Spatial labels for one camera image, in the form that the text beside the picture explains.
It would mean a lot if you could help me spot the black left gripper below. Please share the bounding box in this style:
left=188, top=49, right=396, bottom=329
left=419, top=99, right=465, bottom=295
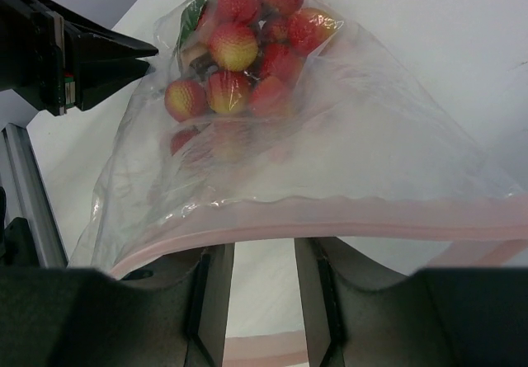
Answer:
left=1, top=0, right=158, bottom=115

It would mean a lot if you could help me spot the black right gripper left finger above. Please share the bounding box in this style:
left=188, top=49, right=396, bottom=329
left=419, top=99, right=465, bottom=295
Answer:
left=1, top=244, right=234, bottom=366

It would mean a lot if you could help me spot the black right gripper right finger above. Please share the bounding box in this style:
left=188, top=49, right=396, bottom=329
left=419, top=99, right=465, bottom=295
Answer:
left=295, top=238, right=527, bottom=366

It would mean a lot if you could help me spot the red toy grape bunch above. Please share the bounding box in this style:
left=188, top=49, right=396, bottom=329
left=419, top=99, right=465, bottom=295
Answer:
left=163, top=0, right=337, bottom=153

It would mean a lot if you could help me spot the clear zip top bag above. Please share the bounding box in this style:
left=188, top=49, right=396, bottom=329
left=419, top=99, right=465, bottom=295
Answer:
left=68, top=0, right=528, bottom=364

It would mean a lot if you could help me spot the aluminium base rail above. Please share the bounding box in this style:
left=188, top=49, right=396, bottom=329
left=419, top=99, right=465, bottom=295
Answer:
left=1, top=124, right=68, bottom=268

